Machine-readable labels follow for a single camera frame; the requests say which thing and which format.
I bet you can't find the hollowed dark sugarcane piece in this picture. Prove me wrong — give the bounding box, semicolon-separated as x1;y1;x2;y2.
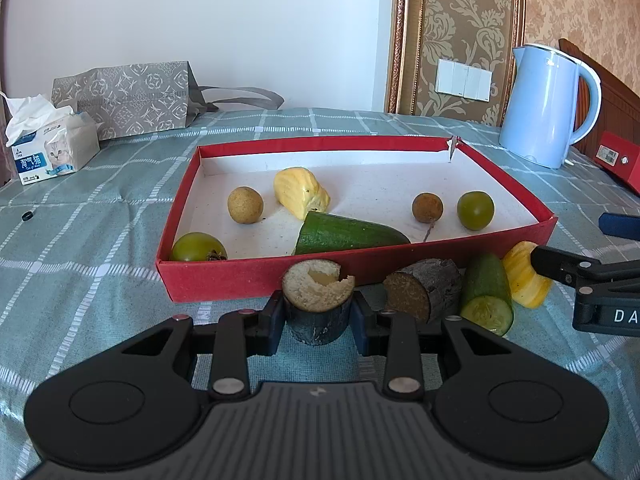
281;259;355;346

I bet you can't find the dark green cucumber piece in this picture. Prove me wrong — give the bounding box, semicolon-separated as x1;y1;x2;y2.
294;211;410;255

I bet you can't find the red box at right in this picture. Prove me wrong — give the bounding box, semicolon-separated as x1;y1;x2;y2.
593;131;640;194

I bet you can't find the yellow fruit wedge outside box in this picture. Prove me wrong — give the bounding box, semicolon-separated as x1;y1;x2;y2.
502;240;553;309

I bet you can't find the light green cucumber piece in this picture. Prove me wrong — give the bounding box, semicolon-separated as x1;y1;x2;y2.
460;252;514;336

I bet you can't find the wooden chair back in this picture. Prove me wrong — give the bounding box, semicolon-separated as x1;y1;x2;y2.
559;38;640;158

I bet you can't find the light blue electric kettle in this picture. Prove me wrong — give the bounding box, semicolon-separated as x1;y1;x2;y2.
499;44;602;169

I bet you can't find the green tomato in box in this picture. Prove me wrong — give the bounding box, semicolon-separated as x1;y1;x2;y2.
457;191;495;231

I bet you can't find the green checked table cloth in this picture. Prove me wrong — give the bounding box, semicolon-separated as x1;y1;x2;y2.
1;108;639;479

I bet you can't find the green tomato at box corner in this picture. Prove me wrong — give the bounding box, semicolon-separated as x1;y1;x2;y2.
170;232;228;262

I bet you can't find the brown longan with stem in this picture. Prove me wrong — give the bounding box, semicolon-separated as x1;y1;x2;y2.
412;192;444;240

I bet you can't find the red shallow cardboard box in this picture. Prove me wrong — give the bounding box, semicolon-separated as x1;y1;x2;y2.
156;136;556;302

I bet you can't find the yellow fruit wedge in box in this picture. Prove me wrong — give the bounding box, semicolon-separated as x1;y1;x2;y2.
273;167;331;221

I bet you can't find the tissue pack with cat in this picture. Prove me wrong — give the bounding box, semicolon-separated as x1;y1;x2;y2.
1;93;100;185

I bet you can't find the grey patterned paper bag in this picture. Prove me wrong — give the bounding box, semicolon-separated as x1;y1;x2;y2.
51;61;284;140

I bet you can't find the white wall switch plate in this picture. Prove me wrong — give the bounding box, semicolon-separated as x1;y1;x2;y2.
435;58;492;102

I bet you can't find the gold picture frame moulding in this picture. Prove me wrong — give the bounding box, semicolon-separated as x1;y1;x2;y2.
384;0;425;115

